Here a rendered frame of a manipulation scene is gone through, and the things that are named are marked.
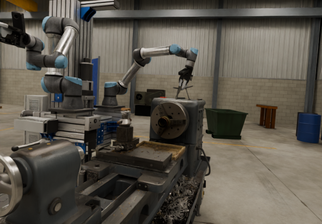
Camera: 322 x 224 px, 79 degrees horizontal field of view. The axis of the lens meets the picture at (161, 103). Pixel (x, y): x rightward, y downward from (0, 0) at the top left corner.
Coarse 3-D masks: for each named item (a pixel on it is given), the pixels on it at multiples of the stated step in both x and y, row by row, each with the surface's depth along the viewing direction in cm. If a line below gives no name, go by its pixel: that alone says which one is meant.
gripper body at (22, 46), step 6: (0, 36) 93; (6, 36) 94; (12, 36) 93; (18, 36) 97; (24, 36) 103; (6, 42) 94; (12, 42) 95; (18, 42) 98; (24, 42) 104; (24, 48) 104
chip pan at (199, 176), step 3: (201, 162) 224; (204, 162) 225; (201, 165) 215; (204, 165) 215; (198, 168) 205; (201, 168) 205; (204, 168) 206; (201, 171) 197; (198, 174) 190; (201, 174) 190; (198, 177) 183; (201, 177) 184; (195, 180) 176; (198, 180) 176; (201, 180) 176
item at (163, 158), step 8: (96, 152) 114; (104, 152) 109; (112, 152) 107; (120, 152) 108; (128, 152) 109; (136, 152) 109; (144, 152) 110; (152, 152) 111; (160, 152) 112; (168, 152) 113; (120, 160) 106; (128, 160) 104; (136, 160) 103; (144, 160) 100; (152, 160) 99; (160, 160) 98; (168, 160) 107; (160, 168) 98
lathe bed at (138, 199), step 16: (112, 176) 101; (128, 176) 115; (176, 176) 142; (80, 192) 84; (96, 192) 88; (112, 192) 102; (128, 192) 88; (144, 192) 87; (112, 208) 76; (128, 208) 74; (144, 208) 95
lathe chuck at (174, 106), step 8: (160, 104) 170; (168, 104) 164; (176, 104) 162; (152, 112) 169; (168, 112) 165; (176, 112) 162; (184, 112) 161; (152, 120) 170; (168, 128) 165; (176, 128) 163; (184, 128) 160; (168, 136) 165; (176, 136) 163
